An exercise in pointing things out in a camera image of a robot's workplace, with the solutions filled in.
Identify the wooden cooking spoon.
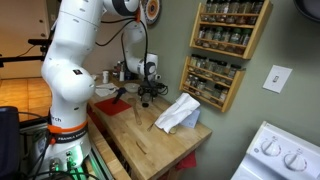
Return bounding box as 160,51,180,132
127,97,143,126

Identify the small white bottle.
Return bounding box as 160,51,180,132
102,70,110,85

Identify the dark hanging pan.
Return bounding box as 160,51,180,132
293,0,320,23

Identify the white paper napkin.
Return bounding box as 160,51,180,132
94,82,119,98

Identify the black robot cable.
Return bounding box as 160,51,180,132
95,13,150,88

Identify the white light switch plate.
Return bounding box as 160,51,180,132
262,64,293,94

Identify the red hanging cloth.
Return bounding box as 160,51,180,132
175,150,198,171

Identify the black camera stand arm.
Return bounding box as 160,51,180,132
0,38,52,68

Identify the black spatula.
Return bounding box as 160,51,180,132
112,87,128,105

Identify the patterned decorative wall plate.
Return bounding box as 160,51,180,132
143,0,163,26

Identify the white bowl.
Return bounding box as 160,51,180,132
123,82,141,94

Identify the black monitor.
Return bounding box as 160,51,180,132
0,105,21,178

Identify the glass spice jar dark lid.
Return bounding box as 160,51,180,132
238,0,252,25
229,28,242,54
196,26,206,47
189,54,200,73
185,73,194,88
220,28,232,52
239,28,253,55
220,0,231,24
214,60,228,82
197,56,208,75
227,63,242,85
205,58,216,78
228,0,240,24
196,78,207,94
250,0,264,26
218,88,229,104
191,75,200,92
211,83,225,103
203,27,214,49
212,27,223,50
213,0,223,24
205,0,214,23

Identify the red cutting mat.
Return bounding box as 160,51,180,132
93,97,133,117

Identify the white stove knob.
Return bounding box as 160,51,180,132
260,138,282,157
283,151,308,173

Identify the wooden spice rack large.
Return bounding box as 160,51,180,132
189,0,274,61

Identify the white cloth towel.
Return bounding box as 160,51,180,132
154,92,201,134

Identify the pale blue paper card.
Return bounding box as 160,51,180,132
179,108,201,130

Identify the white stove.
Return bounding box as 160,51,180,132
230,120,320,180

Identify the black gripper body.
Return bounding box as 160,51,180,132
137,81,162,97

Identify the wooden spice rack small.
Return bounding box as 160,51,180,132
178,54,247,113

